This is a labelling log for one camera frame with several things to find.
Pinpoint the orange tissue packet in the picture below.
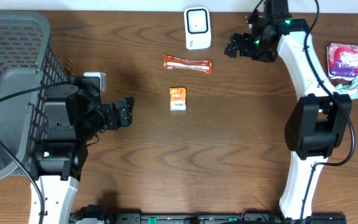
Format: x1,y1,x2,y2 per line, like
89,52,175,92
170,87,186,111

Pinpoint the brown snack bar wrapper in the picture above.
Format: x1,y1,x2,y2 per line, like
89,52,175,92
163,55,213,75

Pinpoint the purple red tissue pack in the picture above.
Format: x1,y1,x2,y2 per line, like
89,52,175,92
326,43,358,82

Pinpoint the teal snack wrapper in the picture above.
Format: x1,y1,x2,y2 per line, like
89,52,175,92
335,77,358,100

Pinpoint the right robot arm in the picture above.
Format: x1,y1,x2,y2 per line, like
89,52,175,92
224,0,356,223

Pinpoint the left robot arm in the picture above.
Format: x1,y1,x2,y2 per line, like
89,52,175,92
29,77,135,223

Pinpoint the white barcode scanner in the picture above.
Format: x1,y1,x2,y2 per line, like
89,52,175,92
183,7,212,50

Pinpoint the grey plastic mesh basket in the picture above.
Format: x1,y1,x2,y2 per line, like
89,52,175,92
0,11,68,180

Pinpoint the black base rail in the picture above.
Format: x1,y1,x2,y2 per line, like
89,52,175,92
68,212,347,224

